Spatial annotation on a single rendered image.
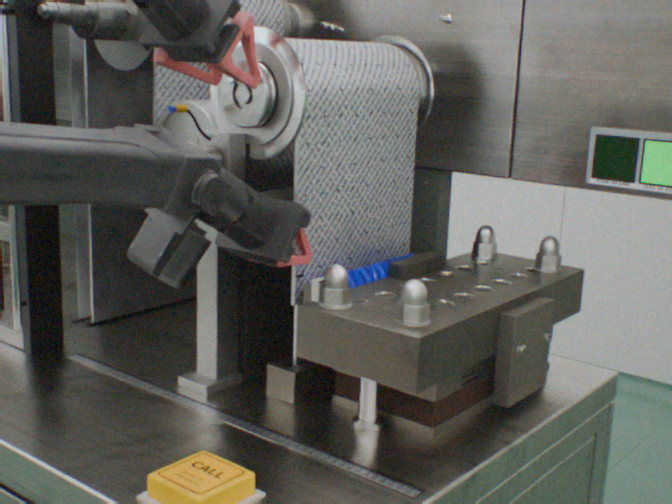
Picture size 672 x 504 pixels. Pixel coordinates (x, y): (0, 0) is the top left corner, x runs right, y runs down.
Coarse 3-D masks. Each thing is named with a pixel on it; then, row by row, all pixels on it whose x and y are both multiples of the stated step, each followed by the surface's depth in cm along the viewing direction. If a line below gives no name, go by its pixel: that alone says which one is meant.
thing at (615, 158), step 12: (600, 144) 108; (612, 144) 107; (624, 144) 106; (636, 144) 105; (600, 156) 108; (612, 156) 107; (624, 156) 107; (600, 168) 109; (612, 168) 108; (624, 168) 107
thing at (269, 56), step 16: (240, 48) 99; (256, 48) 97; (272, 48) 96; (272, 64) 96; (288, 80) 95; (288, 96) 96; (224, 112) 102; (288, 112) 96; (240, 128) 101; (272, 128) 98; (256, 144) 100
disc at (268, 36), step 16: (256, 32) 97; (272, 32) 96; (288, 48) 95; (288, 64) 95; (304, 80) 94; (304, 96) 95; (304, 112) 95; (224, 128) 103; (256, 128) 100; (288, 128) 97; (272, 144) 99; (288, 144) 97
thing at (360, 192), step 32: (320, 160) 100; (352, 160) 105; (384, 160) 110; (320, 192) 101; (352, 192) 106; (384, 192) 111; (320, 224) 102; (352, 224) 107; (384, 224) 113; (320, 256) 103; (352, 256) 108; (384, 256) 114
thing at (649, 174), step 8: (648, 144) 105; (656, 144) 104; (664, 144) 103; (648, 152) 105; (656, 152) 104; (664, 152) 103; (648, 160) 105; (656, 160) 104; (664, 160) 104; (648, 168) 105; (656, 168) 104; (664, 168) 104; (648, 176) 105; (656, 176) 105; (664, 176) 104
